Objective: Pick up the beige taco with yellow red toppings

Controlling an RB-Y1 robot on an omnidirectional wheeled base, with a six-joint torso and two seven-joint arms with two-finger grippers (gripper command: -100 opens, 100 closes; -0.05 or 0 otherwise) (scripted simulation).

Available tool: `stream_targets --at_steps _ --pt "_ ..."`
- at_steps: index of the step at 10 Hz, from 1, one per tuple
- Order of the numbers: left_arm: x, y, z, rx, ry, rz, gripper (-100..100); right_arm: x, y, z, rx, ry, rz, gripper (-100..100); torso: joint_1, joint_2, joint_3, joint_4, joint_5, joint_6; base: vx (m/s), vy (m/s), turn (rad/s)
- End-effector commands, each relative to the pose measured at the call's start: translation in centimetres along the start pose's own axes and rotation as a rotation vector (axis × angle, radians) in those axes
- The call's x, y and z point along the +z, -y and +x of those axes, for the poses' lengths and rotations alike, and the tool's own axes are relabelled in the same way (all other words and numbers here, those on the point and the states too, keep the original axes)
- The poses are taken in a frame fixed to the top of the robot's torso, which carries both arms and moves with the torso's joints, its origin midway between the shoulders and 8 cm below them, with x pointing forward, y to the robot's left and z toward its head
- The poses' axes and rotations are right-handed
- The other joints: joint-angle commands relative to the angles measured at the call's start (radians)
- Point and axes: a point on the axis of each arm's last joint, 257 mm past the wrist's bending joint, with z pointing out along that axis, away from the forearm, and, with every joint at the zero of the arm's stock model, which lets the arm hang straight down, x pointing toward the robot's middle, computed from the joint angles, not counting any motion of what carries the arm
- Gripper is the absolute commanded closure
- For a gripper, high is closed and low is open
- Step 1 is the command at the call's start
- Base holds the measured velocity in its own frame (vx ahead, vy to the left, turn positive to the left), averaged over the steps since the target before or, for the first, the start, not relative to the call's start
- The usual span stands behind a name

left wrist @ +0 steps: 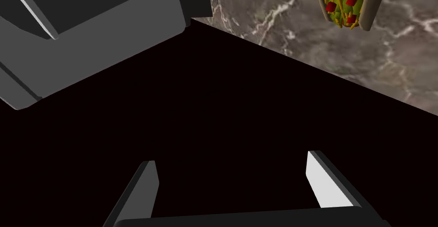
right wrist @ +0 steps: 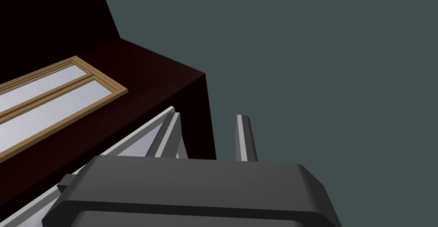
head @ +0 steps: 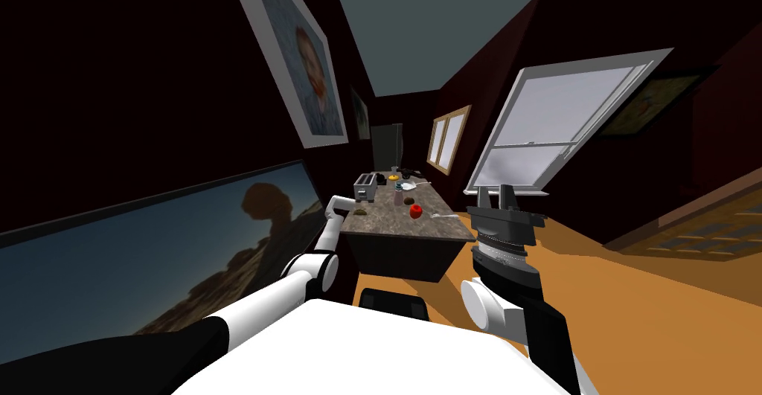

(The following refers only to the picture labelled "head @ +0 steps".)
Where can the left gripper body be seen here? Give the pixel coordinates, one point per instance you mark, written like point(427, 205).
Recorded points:
point(347, 201)

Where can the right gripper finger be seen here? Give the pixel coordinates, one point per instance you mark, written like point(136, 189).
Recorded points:
point(483, 198)
point(508, 197)

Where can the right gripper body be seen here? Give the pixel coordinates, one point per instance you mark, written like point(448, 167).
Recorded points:
point(506, 222)

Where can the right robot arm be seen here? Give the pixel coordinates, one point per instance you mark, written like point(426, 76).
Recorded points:
point(512, 288)

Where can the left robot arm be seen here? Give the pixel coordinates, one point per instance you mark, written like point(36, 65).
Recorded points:
point(268, 303)

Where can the silver toaster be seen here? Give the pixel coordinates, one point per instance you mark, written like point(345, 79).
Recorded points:
point(364, 188)

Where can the silver fork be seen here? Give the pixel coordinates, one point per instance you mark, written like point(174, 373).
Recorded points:
point(446, 216)

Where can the black mug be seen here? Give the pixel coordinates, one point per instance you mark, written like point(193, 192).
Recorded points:
point(380, 176)

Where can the marble top kitchen table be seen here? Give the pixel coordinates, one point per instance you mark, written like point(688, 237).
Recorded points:
point(387, 223)

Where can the white plate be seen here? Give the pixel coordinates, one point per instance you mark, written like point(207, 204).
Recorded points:
point(408, 186)

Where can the red apple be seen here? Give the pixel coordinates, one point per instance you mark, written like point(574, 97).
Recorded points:
point(416, 211)

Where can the black pan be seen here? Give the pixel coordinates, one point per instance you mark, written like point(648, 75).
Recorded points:
point(409, 173)

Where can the dark refrigerator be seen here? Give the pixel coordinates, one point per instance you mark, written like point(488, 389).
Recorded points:
point(387, 145)

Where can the wooden framed window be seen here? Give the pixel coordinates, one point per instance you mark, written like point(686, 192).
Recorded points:
point(447, 139)

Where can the small dark framed picture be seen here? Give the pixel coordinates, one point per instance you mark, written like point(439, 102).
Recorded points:
point(360, 114)

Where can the white framed window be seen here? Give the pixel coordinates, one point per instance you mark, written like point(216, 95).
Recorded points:
point(553, 121)

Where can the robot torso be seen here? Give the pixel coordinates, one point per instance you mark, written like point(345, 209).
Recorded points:
point(369, 353)

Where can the framed portrait painting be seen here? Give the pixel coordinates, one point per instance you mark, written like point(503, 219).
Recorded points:
point(297, 50)

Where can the dark framed yellow painting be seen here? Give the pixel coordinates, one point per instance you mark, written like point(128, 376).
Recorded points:
point(652, 103)

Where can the brown wooden panelled door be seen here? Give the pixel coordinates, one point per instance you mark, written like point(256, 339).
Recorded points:
point(696, 228)

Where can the framed desert landscape painting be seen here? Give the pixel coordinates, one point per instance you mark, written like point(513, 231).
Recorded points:
point(131, 264)

